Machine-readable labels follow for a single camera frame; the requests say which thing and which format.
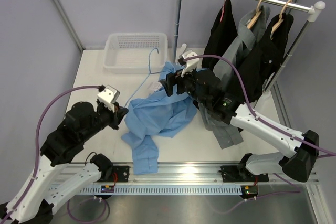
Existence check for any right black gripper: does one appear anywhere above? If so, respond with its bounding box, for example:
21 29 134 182
161 64 209 108

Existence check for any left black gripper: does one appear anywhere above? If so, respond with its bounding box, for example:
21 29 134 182
80 102 129 142

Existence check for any light blue shirt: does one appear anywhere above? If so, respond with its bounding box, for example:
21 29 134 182
121 61 198 175

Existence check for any blue wire hanger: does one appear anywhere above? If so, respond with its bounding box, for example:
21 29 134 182
124 47 163 107

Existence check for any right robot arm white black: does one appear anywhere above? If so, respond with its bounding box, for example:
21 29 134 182
160 70 319 183

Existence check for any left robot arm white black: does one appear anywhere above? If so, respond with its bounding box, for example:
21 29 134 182
1 102 128 223

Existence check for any grey shirt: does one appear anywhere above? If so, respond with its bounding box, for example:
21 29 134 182
198 5 271 150

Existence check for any black shirt on pink hanger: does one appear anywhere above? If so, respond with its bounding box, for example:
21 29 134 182
204 0 237 56

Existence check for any black shirt on wooden hanger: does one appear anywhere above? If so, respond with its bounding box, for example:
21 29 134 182
238 14 294 102

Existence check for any wooden hanger with grey shirt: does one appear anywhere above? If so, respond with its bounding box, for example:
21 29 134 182
246 0 263 29

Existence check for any wooden hanger with black shirt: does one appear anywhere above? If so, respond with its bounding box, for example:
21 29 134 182
270 0 292 39

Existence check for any white plastic basket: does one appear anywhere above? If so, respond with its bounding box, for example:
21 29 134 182
103 33 168 74

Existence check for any metal clothes rack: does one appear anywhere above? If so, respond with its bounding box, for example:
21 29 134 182
173 0 326 108

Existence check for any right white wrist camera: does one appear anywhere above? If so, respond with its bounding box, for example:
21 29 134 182
178 50 200 78

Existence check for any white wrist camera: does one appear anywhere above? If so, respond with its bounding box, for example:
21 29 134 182
178 50 200 78
97 85 120 112

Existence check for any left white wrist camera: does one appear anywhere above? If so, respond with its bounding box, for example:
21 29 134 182
97 85 120 112

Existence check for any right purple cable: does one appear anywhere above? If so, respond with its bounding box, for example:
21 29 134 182
184 55 336 214

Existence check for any purple cable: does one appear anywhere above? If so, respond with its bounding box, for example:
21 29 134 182
184 55 336 214
0 84 108 224

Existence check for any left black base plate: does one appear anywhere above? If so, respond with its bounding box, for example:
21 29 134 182
97 165 130 183

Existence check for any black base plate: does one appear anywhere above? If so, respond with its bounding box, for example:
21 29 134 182
97 165 130 183
218 165 269 183

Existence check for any white slotted cable duct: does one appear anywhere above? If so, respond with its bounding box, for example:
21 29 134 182
75 185 243 196

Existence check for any aluminium mounting rail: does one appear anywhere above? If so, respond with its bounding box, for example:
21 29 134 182
34 162 319 184

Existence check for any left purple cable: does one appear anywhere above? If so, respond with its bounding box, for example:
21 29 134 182
0 84 108 224

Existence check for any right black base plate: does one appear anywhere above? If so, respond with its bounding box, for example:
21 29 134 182
218 165 269 183

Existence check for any pink wire hanger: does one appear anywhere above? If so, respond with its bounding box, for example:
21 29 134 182
220 0 226 22

